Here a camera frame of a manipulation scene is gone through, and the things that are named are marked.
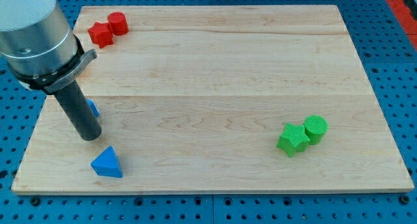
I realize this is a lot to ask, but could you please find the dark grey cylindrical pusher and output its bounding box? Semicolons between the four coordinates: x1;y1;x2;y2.
54;81;102;141

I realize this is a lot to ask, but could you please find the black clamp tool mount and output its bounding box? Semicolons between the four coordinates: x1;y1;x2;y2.
7;36;97;94

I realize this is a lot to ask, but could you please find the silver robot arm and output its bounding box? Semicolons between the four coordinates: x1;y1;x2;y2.
1;0;102;141

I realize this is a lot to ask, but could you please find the blue cube block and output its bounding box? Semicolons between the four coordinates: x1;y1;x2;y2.
87;99;100;117

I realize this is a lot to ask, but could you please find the red star block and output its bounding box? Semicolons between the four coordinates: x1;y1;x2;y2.
87;22;114;49

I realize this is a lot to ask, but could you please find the blue triangle block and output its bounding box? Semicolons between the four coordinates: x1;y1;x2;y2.
91;146;123;178

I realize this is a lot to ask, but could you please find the red cylinder block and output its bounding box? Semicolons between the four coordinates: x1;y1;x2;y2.
108;12;129;36

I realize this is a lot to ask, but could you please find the wooden board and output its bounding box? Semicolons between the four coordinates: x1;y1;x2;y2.
11;5;414;195

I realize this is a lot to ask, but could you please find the green star block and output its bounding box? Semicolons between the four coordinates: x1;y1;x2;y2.
276;123;311;158

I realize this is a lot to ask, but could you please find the green cylinder block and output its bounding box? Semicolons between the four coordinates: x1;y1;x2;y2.
304;115;328;145

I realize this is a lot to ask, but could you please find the red tape strip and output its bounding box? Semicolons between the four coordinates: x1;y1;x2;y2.
385;0;416;48

